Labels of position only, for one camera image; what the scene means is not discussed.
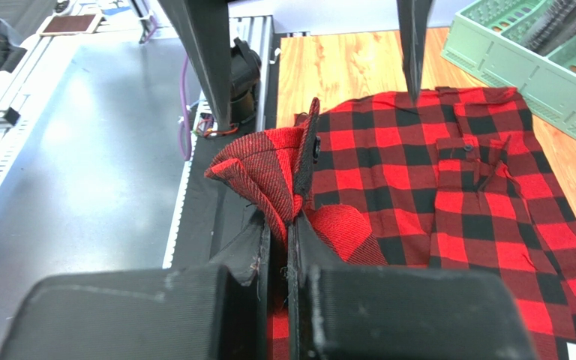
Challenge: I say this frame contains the green file organizer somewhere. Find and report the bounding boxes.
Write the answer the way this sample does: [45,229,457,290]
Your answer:
[442,1,576,139]

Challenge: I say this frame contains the red black plaid shirt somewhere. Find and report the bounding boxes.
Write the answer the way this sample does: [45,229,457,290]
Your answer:
[205,88,576,359]

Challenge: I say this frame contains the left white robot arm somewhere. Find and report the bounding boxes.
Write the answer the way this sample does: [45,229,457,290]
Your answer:
[160,0,434,130]

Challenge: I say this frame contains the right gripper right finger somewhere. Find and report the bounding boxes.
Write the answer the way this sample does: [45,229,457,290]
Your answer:
[287,214,537,359]

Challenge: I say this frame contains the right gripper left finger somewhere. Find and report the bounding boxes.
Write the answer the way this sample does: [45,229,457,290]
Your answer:
[0,211,271,359]

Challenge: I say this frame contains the grey spiral notebooks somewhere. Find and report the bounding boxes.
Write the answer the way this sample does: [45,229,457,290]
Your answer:
[519,0,576,56]

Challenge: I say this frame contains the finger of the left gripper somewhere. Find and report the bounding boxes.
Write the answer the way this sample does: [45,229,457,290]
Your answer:
[397,0,434,103]
[159,0,231,131]

